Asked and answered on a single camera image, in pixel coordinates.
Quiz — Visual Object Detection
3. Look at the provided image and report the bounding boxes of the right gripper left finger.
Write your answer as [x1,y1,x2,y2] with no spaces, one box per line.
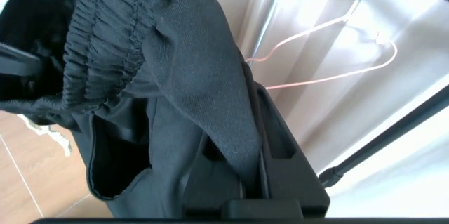
[181,138,243,218]

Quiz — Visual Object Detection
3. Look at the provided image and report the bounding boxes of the black shorts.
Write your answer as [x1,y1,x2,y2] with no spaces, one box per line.
[0,0,264,218]

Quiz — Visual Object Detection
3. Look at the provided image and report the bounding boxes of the pink clothes hanger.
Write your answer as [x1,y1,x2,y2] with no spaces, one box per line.
[244,0,399,91]

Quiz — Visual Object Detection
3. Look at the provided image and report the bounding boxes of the black clothes rack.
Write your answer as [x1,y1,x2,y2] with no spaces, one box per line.
[318,0,449,189]

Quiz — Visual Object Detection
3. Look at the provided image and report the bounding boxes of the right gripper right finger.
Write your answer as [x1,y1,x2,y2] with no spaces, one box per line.
[253,80,331,218]

